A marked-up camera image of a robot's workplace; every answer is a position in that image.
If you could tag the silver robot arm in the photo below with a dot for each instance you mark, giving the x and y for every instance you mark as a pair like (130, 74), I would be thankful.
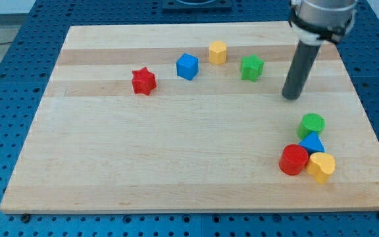
(316, 21)

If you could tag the red star block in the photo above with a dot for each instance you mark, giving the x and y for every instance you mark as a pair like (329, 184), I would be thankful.
(143, 81)

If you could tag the green star block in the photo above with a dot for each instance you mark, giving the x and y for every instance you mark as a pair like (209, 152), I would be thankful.
(251, 67)

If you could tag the light wooden board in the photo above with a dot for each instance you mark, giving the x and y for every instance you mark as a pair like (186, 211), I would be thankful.
(211, 144)

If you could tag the blue cube block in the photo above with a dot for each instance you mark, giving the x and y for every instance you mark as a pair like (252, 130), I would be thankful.
(187, 66)

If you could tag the yellow hexagon block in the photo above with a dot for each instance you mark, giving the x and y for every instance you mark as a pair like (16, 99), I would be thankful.
(217, 52)

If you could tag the red cylinder block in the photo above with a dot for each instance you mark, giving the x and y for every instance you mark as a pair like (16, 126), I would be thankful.
(293, 159)

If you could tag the green cylinder block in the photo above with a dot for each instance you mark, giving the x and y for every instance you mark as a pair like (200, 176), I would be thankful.
(310, 122)

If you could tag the blue triangle block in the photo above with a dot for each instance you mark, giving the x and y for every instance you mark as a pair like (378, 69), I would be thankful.
(312, 143)

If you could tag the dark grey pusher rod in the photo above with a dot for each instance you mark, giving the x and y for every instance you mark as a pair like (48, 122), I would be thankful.
(300, 68)

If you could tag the yellow heart block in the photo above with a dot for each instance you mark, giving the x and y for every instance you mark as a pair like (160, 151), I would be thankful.
(321, 166)

